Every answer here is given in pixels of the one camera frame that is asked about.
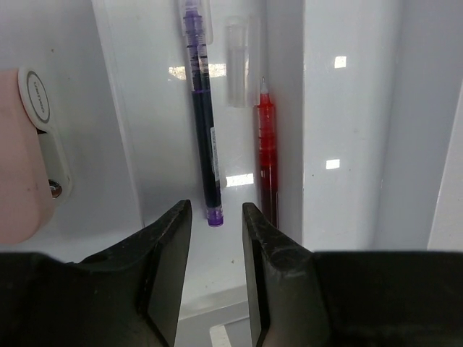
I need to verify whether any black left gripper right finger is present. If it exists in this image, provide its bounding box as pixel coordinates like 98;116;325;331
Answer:
242;203;462;346

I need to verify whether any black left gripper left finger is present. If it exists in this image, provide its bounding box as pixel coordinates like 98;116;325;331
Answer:
1;200;192;346

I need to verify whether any red gel pen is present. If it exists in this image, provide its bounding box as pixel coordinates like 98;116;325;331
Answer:
258;77;279;228

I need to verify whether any clear pen cap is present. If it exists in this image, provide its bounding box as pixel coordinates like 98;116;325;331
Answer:
225;14;261;108

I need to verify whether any purple gel pen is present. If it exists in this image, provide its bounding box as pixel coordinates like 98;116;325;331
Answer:
179;1;224;227

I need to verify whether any white compartment tray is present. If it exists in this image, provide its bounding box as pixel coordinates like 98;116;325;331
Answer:
1;1;462;346

